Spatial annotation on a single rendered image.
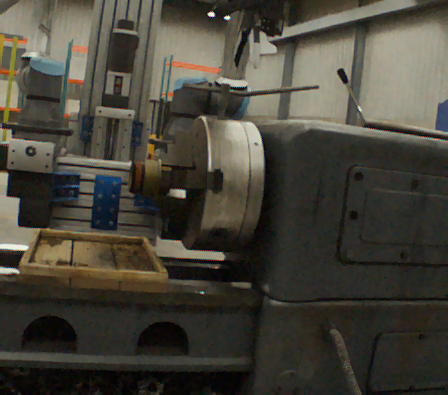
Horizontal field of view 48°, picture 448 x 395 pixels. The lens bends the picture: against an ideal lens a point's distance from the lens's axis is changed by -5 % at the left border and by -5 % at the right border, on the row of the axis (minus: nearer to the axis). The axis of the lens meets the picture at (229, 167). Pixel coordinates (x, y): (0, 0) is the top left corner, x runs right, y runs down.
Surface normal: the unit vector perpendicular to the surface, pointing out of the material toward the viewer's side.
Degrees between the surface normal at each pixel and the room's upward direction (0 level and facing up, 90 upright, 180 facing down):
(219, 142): 48
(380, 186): 90
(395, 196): 90
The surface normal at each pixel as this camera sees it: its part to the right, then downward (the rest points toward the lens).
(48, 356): 0.29, -0.54
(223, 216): 0.22, 0.40
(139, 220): 0.26, 0.08
